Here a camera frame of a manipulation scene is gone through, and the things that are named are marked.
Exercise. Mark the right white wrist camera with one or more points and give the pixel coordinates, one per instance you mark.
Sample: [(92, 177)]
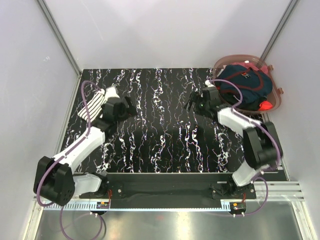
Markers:
[(210, 84)]

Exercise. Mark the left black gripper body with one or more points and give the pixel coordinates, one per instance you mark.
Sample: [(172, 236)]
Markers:
[(123, 115)]

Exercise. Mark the left aluminium corner post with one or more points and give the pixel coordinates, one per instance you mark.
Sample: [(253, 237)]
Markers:
[(58, 35)]

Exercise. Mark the left small circuit board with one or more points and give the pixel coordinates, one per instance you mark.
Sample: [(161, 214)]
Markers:
[(103, 205)]

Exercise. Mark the brown translucent plastic basket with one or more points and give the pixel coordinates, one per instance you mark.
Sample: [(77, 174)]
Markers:
[(248, 108)]

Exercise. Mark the right small circuit board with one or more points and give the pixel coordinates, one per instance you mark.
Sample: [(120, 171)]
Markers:
[(238, 206)]

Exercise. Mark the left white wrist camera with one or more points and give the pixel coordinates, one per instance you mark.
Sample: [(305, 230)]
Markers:
[(110, 92)]

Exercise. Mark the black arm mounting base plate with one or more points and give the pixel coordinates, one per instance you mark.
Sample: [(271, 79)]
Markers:
[(166, 202)]

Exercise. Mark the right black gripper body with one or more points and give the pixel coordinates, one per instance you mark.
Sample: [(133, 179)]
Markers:
[(202, 106)]

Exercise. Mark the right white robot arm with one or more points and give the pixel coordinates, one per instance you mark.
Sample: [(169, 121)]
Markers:
[(261, 146)]

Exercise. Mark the aluminium frame rail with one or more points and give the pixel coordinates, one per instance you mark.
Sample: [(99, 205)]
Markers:
[(282, 191)]

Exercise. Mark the orange red garment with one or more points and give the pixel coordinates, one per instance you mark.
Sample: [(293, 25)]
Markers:
[(265, 106)]

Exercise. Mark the black white striped tank top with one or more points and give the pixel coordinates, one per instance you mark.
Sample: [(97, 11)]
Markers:
[(94, 107)]

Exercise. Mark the small circuit board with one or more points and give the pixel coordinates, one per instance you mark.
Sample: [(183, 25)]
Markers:
[(238, 206), (103, 205)]

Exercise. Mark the pink garment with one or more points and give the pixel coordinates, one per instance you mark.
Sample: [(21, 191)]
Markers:
[(247, 64)]

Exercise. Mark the right aluminium corner post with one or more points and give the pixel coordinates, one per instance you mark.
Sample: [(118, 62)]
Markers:
[(289, 10)]

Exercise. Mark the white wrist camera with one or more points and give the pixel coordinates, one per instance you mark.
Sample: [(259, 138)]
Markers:
[(110, 92), (210, 84)]

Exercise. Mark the navy tank top red trim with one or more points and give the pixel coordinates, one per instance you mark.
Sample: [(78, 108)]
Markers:
[(253, 83)]

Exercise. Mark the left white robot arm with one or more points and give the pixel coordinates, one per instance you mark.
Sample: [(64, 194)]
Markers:
[(55, 180)]

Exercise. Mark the aluminium corner post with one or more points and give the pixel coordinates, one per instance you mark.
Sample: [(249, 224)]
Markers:
[(58, 35), (289, 10)]

